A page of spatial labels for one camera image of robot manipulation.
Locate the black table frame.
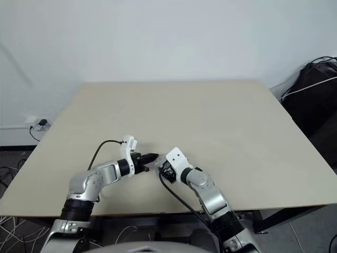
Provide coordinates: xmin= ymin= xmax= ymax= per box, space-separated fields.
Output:
xmin=252 ymin=204 xmax=327 ymax=235

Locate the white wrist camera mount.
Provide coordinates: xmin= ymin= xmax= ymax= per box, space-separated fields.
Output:
xmin=118 ymin=135 xmax=139 ymax=177
xmin=165 ymin=147 xmax=193 ymax=184

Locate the floor cable bundle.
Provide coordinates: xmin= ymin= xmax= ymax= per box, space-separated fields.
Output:
xmin=0 ymin=157 xmax=27 ymax=191

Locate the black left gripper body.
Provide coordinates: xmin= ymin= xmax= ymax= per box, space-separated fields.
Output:
xmin=131 ymin=152 xmax=145 ymax=175

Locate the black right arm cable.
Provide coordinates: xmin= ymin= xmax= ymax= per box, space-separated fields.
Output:
xmin=157 ymin=170 xmax=225 ymax=245

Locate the dark brown seat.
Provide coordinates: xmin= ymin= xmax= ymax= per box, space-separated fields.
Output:
xmin=310 ymin=110 xmax=337 ymax=170

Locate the white floor cable tangle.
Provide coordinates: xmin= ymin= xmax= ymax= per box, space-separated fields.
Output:
xmin=0 ymin=215 xmax=51 ymax=253

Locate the black floor cable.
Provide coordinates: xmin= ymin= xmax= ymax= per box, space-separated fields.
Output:
xmin=326 ymin=233 xmax=337 ymax=253

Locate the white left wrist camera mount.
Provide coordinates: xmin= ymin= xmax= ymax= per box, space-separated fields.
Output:
xmin=118 ymin=135 xmax=139 ymax=177

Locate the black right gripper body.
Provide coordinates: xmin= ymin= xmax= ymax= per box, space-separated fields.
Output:
xmin=162 ymin=162 xmax=176 ymax=184

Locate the black adapter cord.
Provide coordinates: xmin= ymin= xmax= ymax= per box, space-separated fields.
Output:
xmin=28 ymin=125 xmax=41 ymax=142

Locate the white wall socket strip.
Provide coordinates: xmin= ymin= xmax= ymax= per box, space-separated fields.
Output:
xmin=25 ymin=115 xmax=51 ymax=131

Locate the white cable on bag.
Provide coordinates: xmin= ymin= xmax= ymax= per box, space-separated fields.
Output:
xmin=280 ymin=76 xmax=337 ymax=103

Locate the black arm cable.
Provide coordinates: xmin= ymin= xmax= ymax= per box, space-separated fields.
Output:
xmin=157 ymin=170 xmax=225 ymax=245
xmin=87 ymin=140 xmax=124 ymax=170

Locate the black bag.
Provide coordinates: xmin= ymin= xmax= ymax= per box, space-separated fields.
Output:
xmin=280 ymin=55 xmax=337 ymax=138

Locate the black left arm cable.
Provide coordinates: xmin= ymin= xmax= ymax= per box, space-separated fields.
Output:
xmin=87 ymin=140 xmax=124 ymax=170

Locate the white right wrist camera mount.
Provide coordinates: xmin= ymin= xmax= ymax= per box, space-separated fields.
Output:
xmin=165 ymin=147 xmax=193 ymax=184

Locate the silver robot torso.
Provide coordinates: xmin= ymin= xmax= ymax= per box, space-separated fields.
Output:
xmin=101 ymin=238 xmax=224 ymax=253

